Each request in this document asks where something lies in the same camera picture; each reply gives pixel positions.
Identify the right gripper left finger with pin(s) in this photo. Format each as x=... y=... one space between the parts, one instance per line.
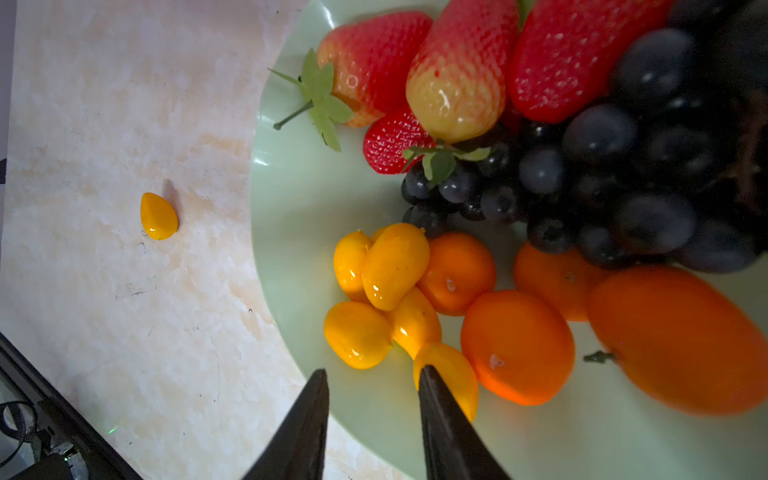
x=297 y=449

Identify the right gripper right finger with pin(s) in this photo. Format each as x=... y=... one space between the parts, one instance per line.
x=452 y=448

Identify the yellow tomato cluster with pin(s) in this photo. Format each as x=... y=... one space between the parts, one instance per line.
x=394 y=265
x=456 y=372
x=158 y=217

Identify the orange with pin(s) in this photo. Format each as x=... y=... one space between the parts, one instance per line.
x=680 y=341
x=461 y=268
x=563 y=281
x=520 y=348

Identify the yellow tomato front lowest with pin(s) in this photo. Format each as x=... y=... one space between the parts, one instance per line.
x=358 y=334

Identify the yellow tomato cluster bottom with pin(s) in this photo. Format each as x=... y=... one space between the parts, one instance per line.
x=394 y=265

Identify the light green wavy fruit bowl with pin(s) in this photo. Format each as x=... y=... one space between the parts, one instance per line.
x=306 y=197

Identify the dark fake grape bunch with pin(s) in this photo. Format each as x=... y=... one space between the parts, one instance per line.
x=671 y=162

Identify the small strawberry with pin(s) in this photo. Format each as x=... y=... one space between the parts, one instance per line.
x=456 y=85

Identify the black base frame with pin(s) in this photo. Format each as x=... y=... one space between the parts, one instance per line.
x=43 y=436

